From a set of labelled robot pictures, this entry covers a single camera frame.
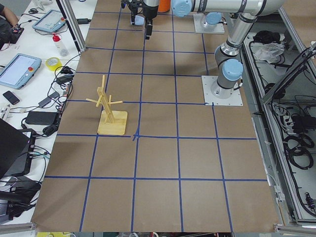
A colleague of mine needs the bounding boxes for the orange metal can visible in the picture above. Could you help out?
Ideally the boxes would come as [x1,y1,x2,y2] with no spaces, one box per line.
[158,0,171,13]

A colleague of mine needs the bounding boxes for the upper blue teach pendant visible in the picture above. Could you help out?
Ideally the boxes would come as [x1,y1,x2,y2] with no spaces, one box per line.
[32,9,66,33]

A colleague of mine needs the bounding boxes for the lower blue teach pendant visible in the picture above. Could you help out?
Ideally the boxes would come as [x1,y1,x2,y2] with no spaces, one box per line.
[0,53,42,89]

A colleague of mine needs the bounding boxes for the aluminium frame post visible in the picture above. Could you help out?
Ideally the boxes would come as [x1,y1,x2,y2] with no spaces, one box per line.
[56,0,86,53]

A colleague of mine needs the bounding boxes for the black laptop computer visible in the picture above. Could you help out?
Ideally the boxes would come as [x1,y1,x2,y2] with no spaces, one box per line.
[0,120,36,178]

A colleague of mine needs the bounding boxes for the red capped squeeze bottle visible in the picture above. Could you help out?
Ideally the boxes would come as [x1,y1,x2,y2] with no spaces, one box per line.
[52,33,69,57]

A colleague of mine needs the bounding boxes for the wooden mug tree stand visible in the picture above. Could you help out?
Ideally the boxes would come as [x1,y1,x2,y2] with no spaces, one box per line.
[86,75,128,135]

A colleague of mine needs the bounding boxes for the blue teach pendant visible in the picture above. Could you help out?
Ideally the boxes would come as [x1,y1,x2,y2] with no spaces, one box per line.
[0,53,42,89]
[32,9,66,33]

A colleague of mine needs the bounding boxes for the black smartphone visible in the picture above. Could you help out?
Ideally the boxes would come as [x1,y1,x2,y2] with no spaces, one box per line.
[2,91,20,105]

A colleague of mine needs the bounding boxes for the black power adapter brick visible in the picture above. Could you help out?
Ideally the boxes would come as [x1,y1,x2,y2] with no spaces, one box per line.
[25,111,58,125]

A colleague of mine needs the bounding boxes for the white crumpled cloth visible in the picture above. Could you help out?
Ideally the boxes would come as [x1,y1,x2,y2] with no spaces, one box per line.
[254,42,285,63]

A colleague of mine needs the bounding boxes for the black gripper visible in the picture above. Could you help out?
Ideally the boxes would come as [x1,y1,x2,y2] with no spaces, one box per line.
[143,0,158,40]

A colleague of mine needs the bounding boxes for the yellow tape roll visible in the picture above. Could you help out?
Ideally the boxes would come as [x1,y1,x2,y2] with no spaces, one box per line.
[45,57,62,71]

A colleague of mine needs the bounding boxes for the black scissors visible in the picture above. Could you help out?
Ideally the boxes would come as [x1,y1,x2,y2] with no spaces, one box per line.
[28,8,39,14]

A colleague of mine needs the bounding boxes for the light blue plastic cup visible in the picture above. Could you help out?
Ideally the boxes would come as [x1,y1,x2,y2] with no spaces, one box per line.
[130,15,145,26]

